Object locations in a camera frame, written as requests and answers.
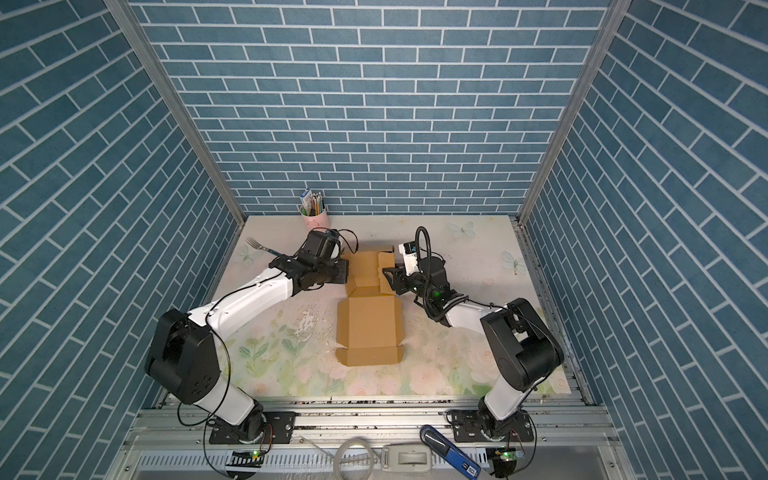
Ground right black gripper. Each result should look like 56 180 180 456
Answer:
382 263 434 305

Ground brown cardboard box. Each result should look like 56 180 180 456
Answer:
335 249 405 367

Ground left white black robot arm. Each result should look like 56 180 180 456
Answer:
145 227 359 444

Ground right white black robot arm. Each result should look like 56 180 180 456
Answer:
382 257 565 439

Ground pink pen holder bucket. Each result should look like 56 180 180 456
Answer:
302 210 331 231

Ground pens in bucket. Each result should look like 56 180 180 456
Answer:
299 188 325 217

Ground grey white plastic device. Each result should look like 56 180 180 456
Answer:
381 443 433 474

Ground blue handheld tool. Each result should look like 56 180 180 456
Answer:
419 425 481 480

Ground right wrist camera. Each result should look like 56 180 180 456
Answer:
398 241 419 276

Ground metal fork teal handle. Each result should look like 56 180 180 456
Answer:
246 237 281 257

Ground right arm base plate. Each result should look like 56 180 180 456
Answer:
444 410 535 443

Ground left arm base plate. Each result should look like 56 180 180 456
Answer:
206 411 296 445

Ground white cable coil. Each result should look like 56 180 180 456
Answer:
331 436 379 480

